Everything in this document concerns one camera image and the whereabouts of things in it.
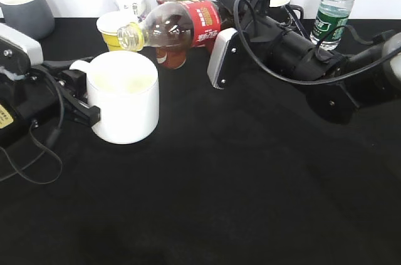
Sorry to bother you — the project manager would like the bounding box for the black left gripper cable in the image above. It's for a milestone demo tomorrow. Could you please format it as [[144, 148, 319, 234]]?
[[0, 69, 65, 185]]

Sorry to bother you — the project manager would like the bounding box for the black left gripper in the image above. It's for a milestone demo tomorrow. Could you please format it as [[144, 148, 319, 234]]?
[[1, 59, 101, 148]]

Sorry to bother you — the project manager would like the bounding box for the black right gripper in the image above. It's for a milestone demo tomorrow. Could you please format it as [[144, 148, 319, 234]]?
[[213, 0, 347, 82]]

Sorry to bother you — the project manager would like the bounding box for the clear water bottle green label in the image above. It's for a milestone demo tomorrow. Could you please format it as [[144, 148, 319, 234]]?
[[310, 0, 355, 50]]

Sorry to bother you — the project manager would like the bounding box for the white ceramic mug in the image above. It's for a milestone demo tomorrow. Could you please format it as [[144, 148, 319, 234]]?
[[70, 50, 159, 144]]

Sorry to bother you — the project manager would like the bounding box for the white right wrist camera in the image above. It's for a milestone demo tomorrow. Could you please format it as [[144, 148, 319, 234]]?
[[207, 28, 239, 90]]

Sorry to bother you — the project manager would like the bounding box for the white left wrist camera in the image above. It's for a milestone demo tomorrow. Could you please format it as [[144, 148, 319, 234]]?
[[1, 23, 43, 76]]

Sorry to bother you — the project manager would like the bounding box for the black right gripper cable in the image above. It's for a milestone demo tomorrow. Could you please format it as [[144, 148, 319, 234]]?
[[233, 0, 401, 85]]

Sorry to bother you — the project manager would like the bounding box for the cola bottle red label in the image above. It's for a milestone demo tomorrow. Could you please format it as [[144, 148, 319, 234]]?
[[117, 0, 234, 52]]

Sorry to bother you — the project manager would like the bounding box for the brown Nestle coffee bottle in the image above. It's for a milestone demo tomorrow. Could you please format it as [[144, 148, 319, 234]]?
[[155, 0, 186, 70]]

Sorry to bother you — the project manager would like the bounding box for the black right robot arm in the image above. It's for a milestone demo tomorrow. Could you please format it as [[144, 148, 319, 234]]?
[[207, 0, 400, 123]]

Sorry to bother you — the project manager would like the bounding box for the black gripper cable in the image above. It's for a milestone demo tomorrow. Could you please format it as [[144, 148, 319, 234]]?
[[0, 69, 65, 185], [233, 0, 401, 85]]

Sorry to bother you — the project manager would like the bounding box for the grey ceramic mug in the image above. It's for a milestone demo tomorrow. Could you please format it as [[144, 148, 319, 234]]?
[[1, 0, 55, 40]]

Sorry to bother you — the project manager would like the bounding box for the yellow paper cup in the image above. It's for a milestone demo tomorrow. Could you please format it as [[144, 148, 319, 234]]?
[[96, 11, 130, 51]]

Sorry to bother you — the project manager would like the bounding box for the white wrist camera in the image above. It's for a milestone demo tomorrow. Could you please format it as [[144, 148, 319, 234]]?
[[207, 28, 239, 90], [1, 23, 43, 76]]

